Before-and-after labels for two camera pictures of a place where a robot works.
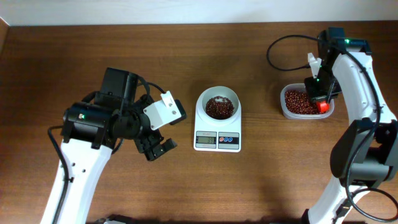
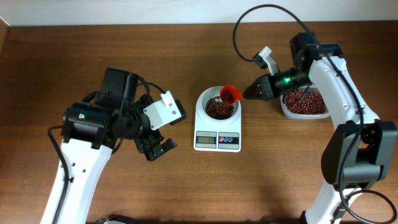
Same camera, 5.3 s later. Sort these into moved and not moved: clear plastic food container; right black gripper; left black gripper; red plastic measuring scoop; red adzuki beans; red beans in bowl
Moved: red plastic measuring scoop; right black gripper
Not moved: left black gripper; red beans in bowl; clear plastic food container; red adzuki beans
